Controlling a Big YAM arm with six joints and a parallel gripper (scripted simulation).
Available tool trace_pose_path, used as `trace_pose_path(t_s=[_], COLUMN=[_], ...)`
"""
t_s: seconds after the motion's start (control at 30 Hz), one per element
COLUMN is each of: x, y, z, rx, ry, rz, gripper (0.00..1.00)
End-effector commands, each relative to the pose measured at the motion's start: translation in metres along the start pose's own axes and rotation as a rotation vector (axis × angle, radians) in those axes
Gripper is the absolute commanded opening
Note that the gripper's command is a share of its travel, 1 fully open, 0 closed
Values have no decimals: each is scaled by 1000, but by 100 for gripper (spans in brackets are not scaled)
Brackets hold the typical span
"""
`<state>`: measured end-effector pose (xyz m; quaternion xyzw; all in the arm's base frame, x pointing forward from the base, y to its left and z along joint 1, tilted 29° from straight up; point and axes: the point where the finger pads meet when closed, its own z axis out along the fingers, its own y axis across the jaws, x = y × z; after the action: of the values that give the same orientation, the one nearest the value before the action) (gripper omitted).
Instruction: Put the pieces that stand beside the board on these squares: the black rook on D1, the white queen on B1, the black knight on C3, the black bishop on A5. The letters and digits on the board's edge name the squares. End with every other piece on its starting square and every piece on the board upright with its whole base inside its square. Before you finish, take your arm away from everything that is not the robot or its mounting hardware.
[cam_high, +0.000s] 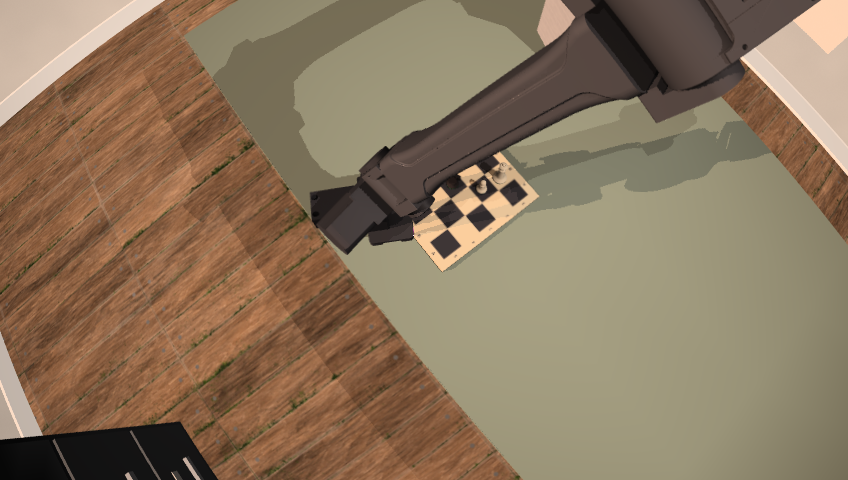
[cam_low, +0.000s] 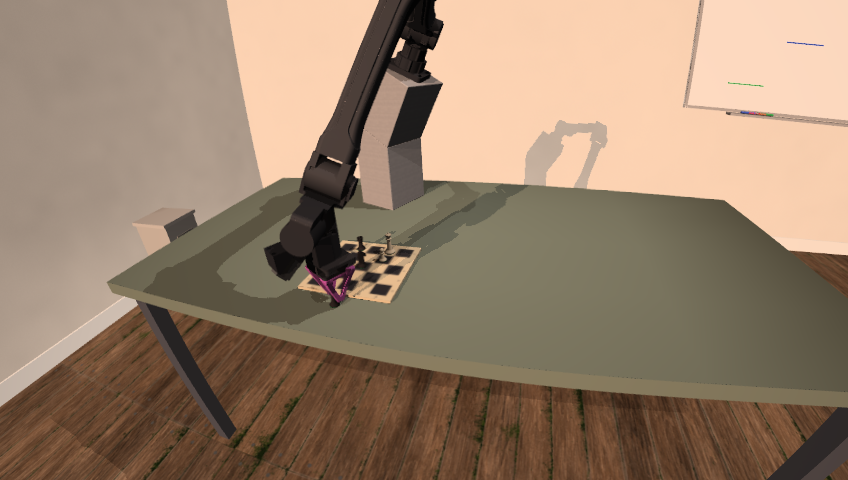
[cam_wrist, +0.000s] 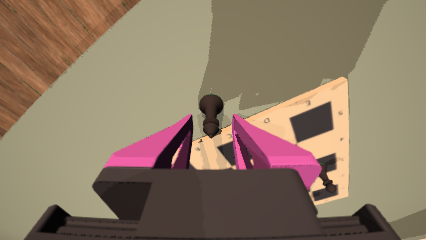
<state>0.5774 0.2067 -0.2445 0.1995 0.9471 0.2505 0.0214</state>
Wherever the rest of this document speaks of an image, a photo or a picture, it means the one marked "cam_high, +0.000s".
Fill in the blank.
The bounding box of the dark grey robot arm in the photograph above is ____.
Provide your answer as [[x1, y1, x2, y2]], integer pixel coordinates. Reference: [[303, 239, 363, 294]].
[[310, 0, 821, 254]]

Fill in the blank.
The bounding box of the tan and black chessboard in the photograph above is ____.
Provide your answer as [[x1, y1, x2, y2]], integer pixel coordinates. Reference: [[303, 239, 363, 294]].
[[412, 152, 539, 272]]

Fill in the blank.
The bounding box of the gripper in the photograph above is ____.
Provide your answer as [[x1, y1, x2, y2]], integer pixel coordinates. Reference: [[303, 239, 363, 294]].
[[368, 211, 414, 246]]

